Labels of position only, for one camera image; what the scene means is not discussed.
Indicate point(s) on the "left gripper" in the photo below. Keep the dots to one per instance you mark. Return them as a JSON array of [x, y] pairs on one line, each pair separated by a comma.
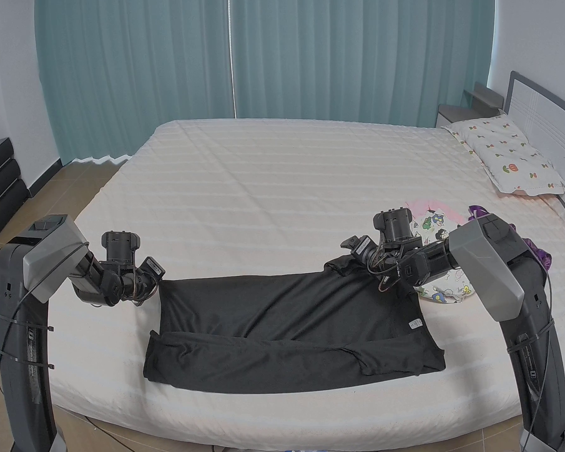
[[147, 289]]

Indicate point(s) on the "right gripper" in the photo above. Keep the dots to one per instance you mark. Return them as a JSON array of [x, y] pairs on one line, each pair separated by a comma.
[[381, 262]]

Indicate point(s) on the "black T-shirt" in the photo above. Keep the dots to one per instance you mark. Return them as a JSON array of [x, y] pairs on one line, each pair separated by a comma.
[[287, 309]]

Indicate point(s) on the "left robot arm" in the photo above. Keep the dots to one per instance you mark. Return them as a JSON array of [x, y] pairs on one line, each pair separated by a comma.
[[23, 346]]

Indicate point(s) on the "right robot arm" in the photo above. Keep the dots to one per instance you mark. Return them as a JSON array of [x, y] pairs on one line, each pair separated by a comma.
[[485, 262]]

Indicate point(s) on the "white printed garment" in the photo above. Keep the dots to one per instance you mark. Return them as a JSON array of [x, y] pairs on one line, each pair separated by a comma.
[[433, 224]]

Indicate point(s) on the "pink garment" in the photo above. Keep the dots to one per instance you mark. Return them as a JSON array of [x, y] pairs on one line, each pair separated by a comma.
[[423, 203]]

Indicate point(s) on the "bed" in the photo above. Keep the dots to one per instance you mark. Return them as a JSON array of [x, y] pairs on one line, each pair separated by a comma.
[[287, 181]]

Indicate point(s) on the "purple garment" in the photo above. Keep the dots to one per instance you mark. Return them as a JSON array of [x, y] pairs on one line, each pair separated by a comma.
[[539, 252]]

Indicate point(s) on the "white printed pillow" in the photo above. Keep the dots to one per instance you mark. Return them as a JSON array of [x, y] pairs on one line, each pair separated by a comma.
[[508, 153]]

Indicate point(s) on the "black chest of drawers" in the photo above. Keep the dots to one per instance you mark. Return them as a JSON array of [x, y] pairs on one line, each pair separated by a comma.
[[0, 181]]

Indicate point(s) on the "grey bedside table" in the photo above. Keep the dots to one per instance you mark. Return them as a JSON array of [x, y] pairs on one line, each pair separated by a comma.
[[487, 94]]

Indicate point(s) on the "blue-green curtain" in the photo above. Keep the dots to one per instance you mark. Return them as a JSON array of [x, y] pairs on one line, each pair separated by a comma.
[[358, 40], [136, 54]]

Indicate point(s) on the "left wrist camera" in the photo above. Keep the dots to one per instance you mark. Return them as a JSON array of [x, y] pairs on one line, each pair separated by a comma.
[[153, 269]]

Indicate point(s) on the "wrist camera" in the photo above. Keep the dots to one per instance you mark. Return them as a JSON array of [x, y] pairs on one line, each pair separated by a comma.
[[153, 269], [362, 245]]

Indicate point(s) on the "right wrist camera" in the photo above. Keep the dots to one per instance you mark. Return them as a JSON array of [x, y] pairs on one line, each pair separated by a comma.
[[362, 245]]

